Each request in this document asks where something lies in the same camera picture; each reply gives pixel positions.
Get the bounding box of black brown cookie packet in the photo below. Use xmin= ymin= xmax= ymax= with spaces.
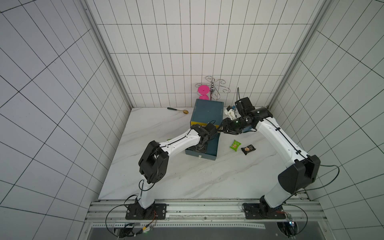
xmin=241 ymin=145 xmax=256 ymax=155

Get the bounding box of yellow drawer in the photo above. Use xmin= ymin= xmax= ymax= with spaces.
xmin=190 ymin=121 xmax=208 ymax=127

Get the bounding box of teal drawer cabinet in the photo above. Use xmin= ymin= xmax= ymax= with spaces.
xmin=190 ymin=99 xmax=224 ymax=134

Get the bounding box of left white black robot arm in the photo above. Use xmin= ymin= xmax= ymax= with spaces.
xmin=125 ymin=123 xmax=217 ymax=220

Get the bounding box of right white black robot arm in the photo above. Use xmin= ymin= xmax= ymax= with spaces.
xmin=219 ymin=97 xmax=321 ymax=219

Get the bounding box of pink hourglass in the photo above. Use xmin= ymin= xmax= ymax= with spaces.
xmin=198 ymin=85 xmax=211 ymax=101

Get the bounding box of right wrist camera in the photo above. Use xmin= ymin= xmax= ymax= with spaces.
xmin=224 ymin=106 xmax=238 ymax=120

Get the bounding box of black handled gold spoon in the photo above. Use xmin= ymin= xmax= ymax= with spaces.
xmin=167 ymin=107 xmax=189 ymax=115

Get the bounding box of silver wire cup rack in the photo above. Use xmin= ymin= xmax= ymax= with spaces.
xmin=195 ymin=76 xmax=231 ymax=101

